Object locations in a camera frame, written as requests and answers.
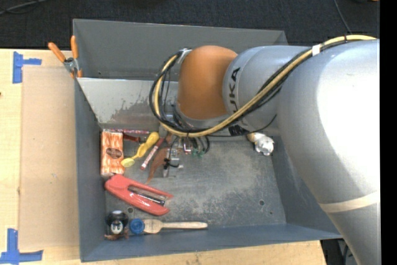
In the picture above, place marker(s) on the grey metal bin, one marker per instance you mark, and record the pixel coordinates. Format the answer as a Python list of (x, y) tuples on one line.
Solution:
[(223, 189)]

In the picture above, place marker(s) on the small orange-red flat piece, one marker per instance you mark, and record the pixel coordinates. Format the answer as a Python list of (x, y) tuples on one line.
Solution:
[(131, 137)]

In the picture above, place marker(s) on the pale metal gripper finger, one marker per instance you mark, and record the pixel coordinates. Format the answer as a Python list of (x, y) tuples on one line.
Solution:
[(173, 154), (166, 169)]

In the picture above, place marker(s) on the black cylinder on white bracket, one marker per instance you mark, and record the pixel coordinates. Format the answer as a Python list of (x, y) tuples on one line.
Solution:
[(237, 130)]

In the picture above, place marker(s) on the brown cardboard board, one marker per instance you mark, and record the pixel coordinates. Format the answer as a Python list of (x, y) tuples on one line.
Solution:
[(46, 158)]

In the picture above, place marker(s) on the red plastic stapler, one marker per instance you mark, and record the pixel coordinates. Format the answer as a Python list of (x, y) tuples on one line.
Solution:
[(124, 190)]

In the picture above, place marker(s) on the pale wooden spoon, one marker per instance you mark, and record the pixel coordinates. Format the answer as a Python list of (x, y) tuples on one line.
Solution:
[(173, 225)]

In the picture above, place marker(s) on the black-hatted toy figure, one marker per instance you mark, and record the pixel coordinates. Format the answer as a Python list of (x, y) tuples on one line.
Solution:
[(116, 225)]

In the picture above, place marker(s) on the orange patterned packet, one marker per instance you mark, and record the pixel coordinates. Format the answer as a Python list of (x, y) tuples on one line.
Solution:
[(111, 152)]

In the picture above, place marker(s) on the yellow plastic toy spoon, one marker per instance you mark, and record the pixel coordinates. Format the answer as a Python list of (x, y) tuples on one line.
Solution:
[(143, 148)]

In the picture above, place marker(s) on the white toy animal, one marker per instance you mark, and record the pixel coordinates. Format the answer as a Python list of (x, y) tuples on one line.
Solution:
[(264, 144)]

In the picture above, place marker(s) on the blue bottle cap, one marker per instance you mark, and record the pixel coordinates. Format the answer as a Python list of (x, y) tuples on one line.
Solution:
[(136, 226)]

